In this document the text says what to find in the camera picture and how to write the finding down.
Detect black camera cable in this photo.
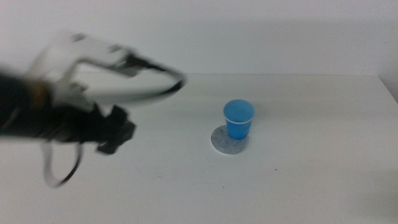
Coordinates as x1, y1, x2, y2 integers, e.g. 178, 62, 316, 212
90, 54, 188, 105

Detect grey round cup mat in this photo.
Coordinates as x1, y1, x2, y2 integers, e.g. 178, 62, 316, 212
210, 124, 250, 156

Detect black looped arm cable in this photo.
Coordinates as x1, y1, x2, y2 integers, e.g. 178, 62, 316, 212
42, 140, 85, 189

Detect blue plastic cup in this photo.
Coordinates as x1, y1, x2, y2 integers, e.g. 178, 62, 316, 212
223, 99, 256, 141

